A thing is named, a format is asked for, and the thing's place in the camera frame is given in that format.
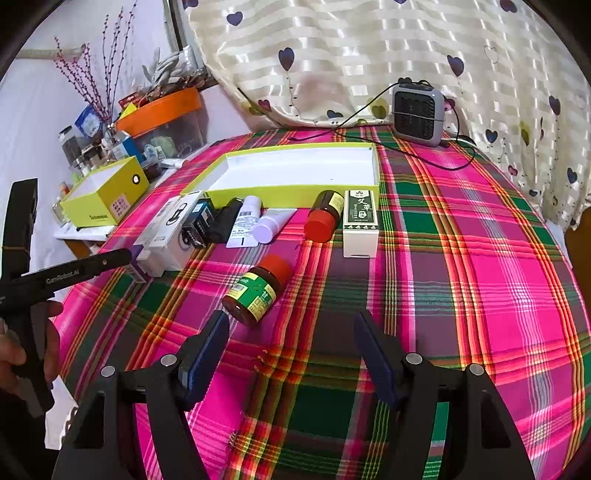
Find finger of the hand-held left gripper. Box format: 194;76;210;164
85;248;134;281

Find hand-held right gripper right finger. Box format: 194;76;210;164
353;309;532;480

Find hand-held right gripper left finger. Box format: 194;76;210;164
51;310;232;480

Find long white box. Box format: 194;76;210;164
134;196;178;278

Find white box with car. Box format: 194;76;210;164
150;190;206;275

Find brown bottle green label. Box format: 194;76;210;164
222;255;291;328

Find black box blue print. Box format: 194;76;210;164
181;199;217;247

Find black slim item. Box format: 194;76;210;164
209;198;243;244

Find white box green print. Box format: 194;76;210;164
342;189;379;258

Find white tube lavender cap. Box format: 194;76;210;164
225;195;263;249

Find lavender tube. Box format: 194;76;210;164
252;208;298;244

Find brown bottle red cap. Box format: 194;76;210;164
303;190;346;243

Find lime green shallow box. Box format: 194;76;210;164
180;142;382;208

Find person's left hand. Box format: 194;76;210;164
0;300;64;393

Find lime green lidded box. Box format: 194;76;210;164
59;156;151;228

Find dark glass jar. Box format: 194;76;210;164
58;126;81;167

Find small blue box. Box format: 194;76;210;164
111;136;146;164

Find pink plaid tablecloth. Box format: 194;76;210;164
60;124;587;480

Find blue and white carton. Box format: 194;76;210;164
74;104;103;138

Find purple dried flower branches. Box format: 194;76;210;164
53;2;139;125

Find clear bin orange lid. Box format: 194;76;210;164
115;87;206;162

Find silver foil packets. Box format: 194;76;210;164
141;46;206;93

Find wooden furniture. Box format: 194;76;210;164
561;222;591;278

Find small grey heater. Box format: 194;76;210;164
392;78;446;147

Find cream heart print cloth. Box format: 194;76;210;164
185;0;591;232

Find black cable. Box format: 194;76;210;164
277;83;477;171

